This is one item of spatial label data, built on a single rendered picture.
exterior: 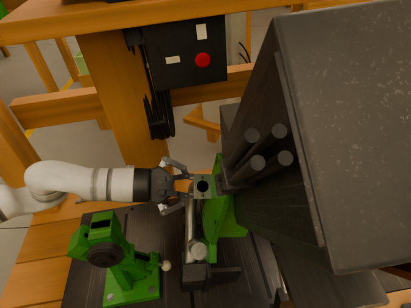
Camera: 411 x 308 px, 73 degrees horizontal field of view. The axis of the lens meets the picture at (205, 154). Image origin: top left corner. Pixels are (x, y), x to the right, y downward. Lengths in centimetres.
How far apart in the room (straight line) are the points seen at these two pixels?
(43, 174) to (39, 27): 27
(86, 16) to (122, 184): 32
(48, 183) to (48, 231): 54
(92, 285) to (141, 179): 42
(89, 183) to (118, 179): 6
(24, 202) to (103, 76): 35
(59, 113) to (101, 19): 45
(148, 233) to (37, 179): 44
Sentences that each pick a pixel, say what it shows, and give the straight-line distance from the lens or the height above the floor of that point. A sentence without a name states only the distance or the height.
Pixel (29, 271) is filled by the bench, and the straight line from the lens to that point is 107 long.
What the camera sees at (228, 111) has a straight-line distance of 77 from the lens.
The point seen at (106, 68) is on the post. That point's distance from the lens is 78.
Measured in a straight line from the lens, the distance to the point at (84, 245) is 69.
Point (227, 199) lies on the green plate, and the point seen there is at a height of 126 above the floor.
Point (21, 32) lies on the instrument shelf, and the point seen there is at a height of 152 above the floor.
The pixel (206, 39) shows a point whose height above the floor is 145.
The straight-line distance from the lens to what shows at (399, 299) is 91.
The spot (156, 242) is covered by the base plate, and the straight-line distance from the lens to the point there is 92.
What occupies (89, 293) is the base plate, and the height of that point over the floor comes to 90.
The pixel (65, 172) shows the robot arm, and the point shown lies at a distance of 62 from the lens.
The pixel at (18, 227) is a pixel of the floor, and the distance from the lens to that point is 257.
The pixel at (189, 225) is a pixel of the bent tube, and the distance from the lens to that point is 76.
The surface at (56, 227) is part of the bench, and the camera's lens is 113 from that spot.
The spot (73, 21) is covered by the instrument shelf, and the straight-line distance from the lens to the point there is 62.
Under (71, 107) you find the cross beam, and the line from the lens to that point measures 96.
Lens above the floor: 166
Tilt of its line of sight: 42 degrees down
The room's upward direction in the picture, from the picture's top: 7 degrees counter-clockwise
